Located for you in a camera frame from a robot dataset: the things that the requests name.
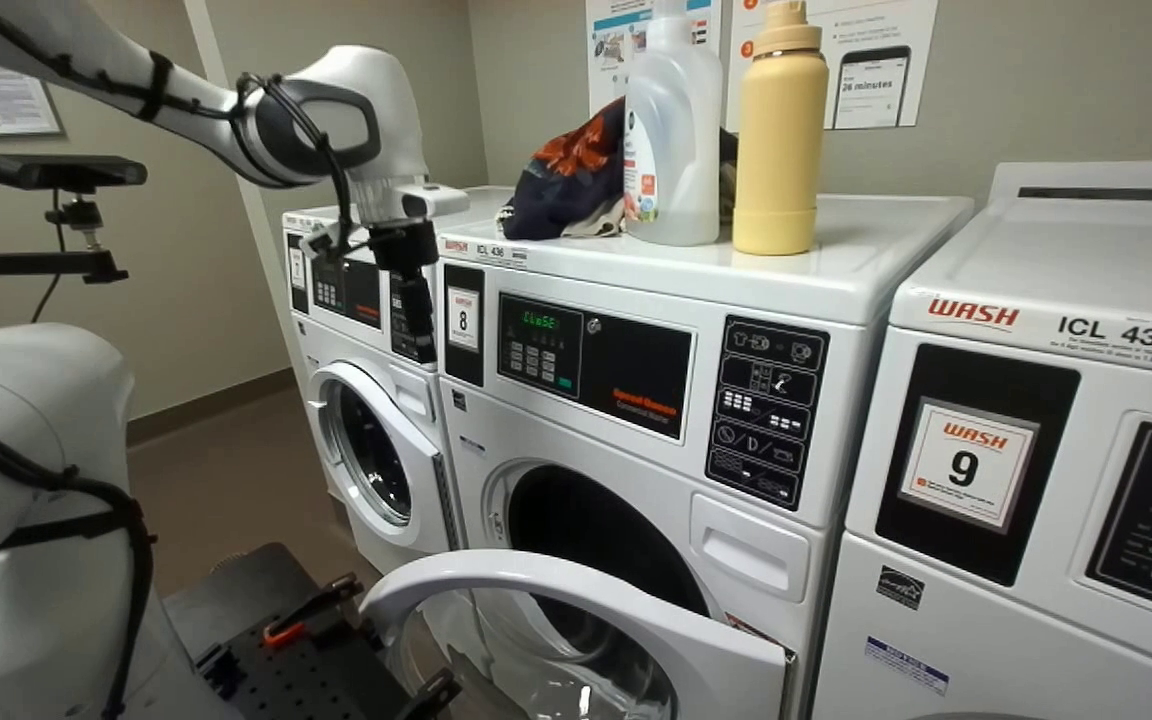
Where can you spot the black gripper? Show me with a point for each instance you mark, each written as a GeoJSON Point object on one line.
{"type": "Point", "coordinates": [407, 250]}

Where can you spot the washer round door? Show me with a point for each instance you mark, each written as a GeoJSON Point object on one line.
{"type": "Point", "coordinates": [382, 445]}
{"type": "Point", "coordinates": [565, 642]}

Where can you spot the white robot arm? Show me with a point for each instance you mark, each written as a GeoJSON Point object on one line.
{"type": "Point", "coordinates": [80, 624]}

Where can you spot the far white washing machine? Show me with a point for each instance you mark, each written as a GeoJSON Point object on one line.
{"type": "Point", "coordinates": [344, 311]}

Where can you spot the white washing machine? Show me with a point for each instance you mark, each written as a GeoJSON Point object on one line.
{"type": "Point", "coordinates": [672, 413]}
{"type": "Point", "coordinates": [997, 542]}
{"type": "Point", "coordinates": [344, 311]}

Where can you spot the middle white washing machine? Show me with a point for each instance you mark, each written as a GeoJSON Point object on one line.
{"type": "Point", "coordinates": [672, 413]}

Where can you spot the near white washing machine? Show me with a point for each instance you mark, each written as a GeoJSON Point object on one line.
{"type": "Point", "coordinates": [997, 542]}

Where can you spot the dark crumpled cloth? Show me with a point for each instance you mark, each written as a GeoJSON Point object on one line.
{"type": "Point", "coordinates": [572, 184]}

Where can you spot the clear detergent jug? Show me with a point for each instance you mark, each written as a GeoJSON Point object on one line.
{"type": "Point", "coordinates": [672, 135]}

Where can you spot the yellow water bottle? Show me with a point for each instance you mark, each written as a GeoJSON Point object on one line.
{"type": "Point", "coordinates": [780, 135]}

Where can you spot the orange black clamp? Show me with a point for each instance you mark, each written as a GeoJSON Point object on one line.
{"type": "Point", "coordinates": [291, 624]}

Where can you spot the wall instruction poster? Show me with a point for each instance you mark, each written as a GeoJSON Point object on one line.
{"type": "Point", "coordinates": [618, 32]}

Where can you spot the black camera on stand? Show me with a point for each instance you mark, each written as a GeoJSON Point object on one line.
{"type": "Point", "coordinates": [73, 184]}

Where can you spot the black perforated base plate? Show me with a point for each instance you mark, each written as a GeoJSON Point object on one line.
{"type": "Point", "coordinates": [330, 672]}

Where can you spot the wall phone app poster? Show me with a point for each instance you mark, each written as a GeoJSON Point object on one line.
{"type": "Point", "coordinates": [873, 49]}

